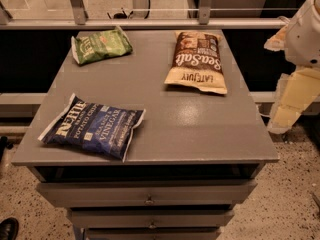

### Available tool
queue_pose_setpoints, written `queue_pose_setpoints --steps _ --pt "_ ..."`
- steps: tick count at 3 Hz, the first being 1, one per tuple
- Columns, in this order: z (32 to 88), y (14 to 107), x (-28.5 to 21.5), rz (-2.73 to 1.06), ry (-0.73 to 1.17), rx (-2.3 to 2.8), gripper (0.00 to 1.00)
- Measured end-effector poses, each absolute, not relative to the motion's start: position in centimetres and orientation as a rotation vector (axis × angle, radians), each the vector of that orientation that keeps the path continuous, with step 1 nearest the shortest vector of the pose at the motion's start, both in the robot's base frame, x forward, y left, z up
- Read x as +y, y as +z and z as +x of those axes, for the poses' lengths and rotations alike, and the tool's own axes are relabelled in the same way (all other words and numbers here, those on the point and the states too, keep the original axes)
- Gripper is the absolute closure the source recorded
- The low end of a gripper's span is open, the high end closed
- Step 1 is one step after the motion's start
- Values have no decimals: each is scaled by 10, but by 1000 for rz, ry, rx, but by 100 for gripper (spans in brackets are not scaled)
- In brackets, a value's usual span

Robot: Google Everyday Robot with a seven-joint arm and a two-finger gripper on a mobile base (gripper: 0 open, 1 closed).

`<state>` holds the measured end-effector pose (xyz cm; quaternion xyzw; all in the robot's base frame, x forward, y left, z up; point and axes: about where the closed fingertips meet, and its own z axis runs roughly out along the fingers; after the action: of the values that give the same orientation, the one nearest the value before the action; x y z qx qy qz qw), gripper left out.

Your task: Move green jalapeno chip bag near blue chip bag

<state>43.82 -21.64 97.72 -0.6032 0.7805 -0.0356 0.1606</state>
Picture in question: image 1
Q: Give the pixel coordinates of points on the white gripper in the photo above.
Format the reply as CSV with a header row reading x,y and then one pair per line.
x,y
304,43

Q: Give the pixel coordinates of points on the green jalapeno chip bag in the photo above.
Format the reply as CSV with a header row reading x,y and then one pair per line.
x,y
101,45

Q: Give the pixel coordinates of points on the brown sea salt chip bag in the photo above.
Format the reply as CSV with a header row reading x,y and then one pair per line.
x,y
197,63

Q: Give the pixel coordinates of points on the blue salt vinegar chip bag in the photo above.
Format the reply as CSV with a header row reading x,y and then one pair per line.
x,y
94,127

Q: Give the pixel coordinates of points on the grey metal railing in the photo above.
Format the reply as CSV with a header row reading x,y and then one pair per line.
x,y
96,15

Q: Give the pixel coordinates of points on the grey drawer cabinet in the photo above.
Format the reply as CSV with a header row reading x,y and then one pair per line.
x,y
186,135

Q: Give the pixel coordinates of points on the middle grey drawer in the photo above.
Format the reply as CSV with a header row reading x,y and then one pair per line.
x,y
150,218

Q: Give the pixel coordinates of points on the grey drawer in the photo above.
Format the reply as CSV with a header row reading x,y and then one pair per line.
x,y
150,218
139,194
155,234

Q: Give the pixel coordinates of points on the bottom grey drawer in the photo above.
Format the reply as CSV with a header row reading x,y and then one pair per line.
x,y
155,234

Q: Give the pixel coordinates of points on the top grey drawer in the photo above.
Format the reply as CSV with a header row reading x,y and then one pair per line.
x,y
139,194

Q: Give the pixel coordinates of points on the black shoe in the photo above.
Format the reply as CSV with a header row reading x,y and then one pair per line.
x,y
9,229

